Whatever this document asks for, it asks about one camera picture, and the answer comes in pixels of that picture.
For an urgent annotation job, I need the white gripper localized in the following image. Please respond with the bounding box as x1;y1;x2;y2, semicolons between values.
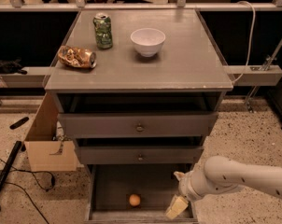
165;171;203;219

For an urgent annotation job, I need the small orange fruit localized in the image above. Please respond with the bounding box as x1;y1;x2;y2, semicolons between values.
129;194;141;207

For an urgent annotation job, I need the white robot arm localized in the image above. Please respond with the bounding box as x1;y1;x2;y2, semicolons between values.
165;156;282;219

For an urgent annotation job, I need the grey middle drawer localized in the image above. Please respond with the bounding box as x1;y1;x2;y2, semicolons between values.
76;137;204;164

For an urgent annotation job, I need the grey top drawer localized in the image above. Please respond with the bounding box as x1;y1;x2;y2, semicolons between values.
58;112;218;138

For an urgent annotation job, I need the grey open bottom drawer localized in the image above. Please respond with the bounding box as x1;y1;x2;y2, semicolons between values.
84;164;199;224

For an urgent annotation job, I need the open cardboard box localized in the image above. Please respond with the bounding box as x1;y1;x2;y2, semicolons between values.
24;94;78;172

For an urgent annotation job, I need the white ceramic bowl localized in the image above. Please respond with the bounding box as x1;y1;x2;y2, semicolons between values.
131;28;166;57

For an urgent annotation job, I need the small black floor object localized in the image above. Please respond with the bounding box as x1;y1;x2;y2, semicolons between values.
9;117;29;130

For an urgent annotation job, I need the crushed gold soda can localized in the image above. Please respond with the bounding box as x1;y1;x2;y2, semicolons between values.
58;46;97;69

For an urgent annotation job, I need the black pole on floor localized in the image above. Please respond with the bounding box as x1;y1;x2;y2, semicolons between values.
0;141;21;211

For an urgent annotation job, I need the crushed green soda can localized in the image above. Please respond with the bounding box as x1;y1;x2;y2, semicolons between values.
93;13;113;49

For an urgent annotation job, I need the black bag on ledge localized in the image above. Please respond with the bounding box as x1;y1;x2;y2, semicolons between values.
0;59;27;75

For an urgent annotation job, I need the white hanging cable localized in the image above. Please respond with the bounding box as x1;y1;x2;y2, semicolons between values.
232;0;257;86

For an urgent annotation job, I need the black floor cable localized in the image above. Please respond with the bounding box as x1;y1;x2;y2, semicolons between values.
0;152;57;224

